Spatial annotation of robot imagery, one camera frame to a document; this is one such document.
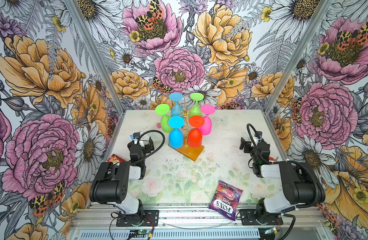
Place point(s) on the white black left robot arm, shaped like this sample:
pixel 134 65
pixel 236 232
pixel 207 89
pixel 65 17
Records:
pixel 111 183

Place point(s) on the aluminium front frame rail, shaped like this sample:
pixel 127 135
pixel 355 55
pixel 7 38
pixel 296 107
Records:
pixel 174 222

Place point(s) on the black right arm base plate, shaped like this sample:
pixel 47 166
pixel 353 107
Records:
pixel 251 217

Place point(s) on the purple Fox's candy bag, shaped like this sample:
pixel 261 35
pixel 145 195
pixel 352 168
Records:
pixel 225 200

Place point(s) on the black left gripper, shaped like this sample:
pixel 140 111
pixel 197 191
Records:
pixel 148 144

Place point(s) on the red wine glass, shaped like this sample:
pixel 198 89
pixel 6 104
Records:
pixel 195 136

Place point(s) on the green left wine glass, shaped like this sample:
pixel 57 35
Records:
pixel 163 110

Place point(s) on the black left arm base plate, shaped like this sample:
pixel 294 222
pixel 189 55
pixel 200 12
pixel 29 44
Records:
pixel 149 218

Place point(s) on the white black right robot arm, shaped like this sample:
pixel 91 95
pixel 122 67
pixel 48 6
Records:
pixel 300 185

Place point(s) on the gold wire wooden glass rack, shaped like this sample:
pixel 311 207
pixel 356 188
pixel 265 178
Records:
pixel 186 150

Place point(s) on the blue rear wine glass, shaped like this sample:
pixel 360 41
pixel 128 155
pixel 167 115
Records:
pixel 176 109

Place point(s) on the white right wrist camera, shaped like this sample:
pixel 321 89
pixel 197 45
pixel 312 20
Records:
pixel 256 140

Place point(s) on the blue front wine glass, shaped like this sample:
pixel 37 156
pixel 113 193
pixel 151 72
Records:
pixel 176 137

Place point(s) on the green rear wine glass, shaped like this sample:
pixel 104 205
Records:
pixel 196 109

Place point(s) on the blue wine glass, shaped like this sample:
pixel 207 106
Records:
pixel 176 137
pixel 176 109

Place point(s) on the green wine glass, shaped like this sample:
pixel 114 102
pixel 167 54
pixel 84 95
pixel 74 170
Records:
pixel 196 109
pixel 163 110

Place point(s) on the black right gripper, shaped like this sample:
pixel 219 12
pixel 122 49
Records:
pixel 246 145

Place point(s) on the pink wine glass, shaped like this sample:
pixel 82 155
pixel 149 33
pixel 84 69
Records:
pixel 207 110

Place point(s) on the red white small box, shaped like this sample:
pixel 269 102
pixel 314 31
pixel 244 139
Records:
pixel 115 159

